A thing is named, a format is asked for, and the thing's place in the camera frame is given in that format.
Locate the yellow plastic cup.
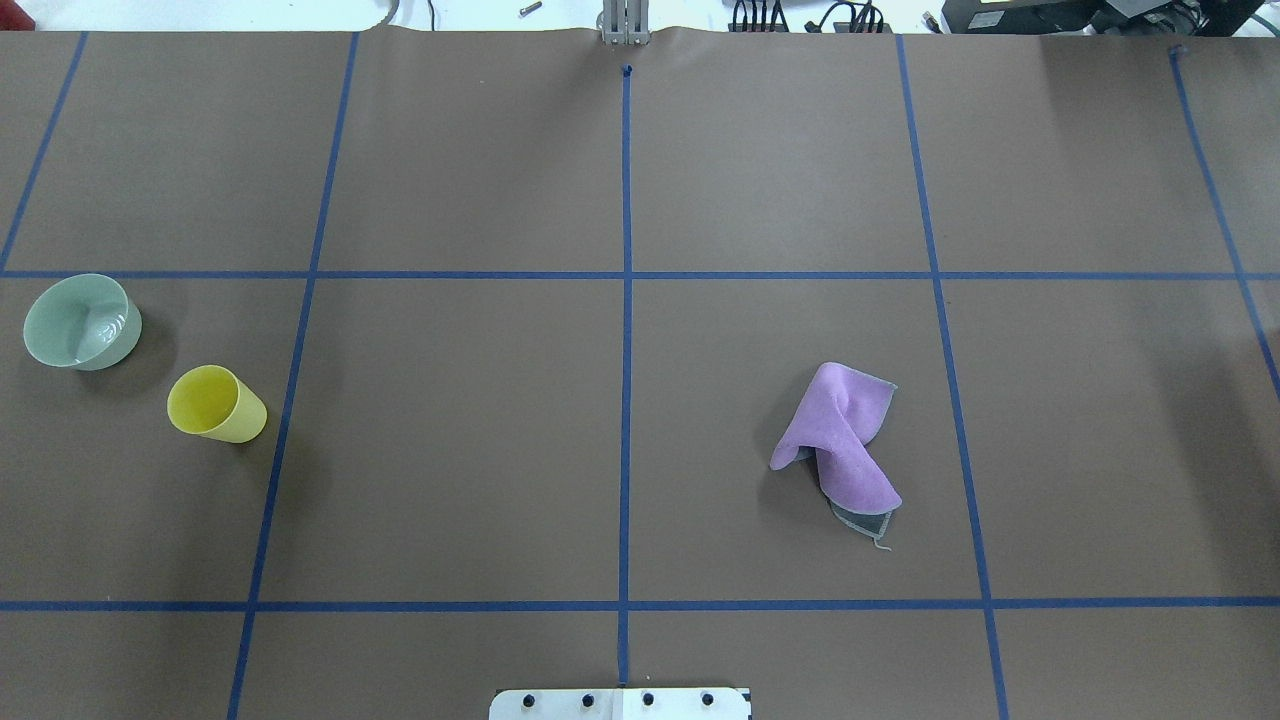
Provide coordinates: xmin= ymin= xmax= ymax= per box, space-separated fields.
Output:
xmin=166 ymin=365 xmax=268 ymax=445

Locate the aluminium frame post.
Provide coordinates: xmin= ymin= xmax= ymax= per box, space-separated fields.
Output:
xmin=598 ymin=0 xmax=652 ymax=46

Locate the pale green bowl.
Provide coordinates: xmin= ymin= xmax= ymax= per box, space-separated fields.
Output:
xmin=23 ymin=273 xmax=143 ymax=372

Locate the purple microfibre cloth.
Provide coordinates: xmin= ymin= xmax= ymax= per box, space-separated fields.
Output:
xmin=769 ymin=363 xmax=902 ymax=551

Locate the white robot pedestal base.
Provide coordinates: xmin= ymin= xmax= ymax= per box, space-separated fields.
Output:
xmin=488 ymin=687 xmax=753 ymax=719

